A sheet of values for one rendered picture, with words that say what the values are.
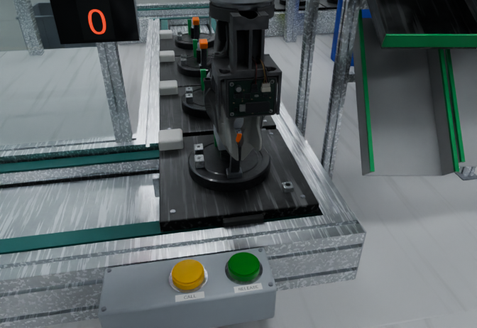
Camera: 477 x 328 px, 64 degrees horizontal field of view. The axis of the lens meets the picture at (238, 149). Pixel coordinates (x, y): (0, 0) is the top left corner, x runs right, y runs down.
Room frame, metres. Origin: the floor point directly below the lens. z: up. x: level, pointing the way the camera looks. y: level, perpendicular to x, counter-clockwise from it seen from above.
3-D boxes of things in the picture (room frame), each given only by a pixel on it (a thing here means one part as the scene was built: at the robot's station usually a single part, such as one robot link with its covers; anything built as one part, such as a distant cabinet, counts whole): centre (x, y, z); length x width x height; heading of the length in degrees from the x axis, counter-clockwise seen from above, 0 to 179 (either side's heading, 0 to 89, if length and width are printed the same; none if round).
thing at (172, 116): (0.79, 0.06, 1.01); 0.24 x 0.24 x 0.13; 10
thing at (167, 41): (1.28, 0.14, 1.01); 0.24 x 0.24 x 0.13; 10
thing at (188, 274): (0.32, 0.06, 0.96); 0.04 x 0.04 x 0.02
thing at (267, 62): (0.43, 0.00, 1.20); 0.09 x 0.08 x 0.12; 10
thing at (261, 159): (0.54, 0.02, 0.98); 0.14 x 0.14 x 0.02
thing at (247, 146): (0.43, -0.02, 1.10); 0.06 x 0.03 x 0.09; 10
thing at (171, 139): (0.62, 0.13, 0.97); 0.05 x 0.05 x 0.04; 10
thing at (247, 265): (0.33, -0.01, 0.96); 0.04 x 0.04 x 0.02
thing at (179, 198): (0.54, 0.02, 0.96); 0.24 x 0.24 x 0.02; 10
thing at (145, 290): (0.32, 0.06, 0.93); 0.21 x 0.07 x 0.06; 100
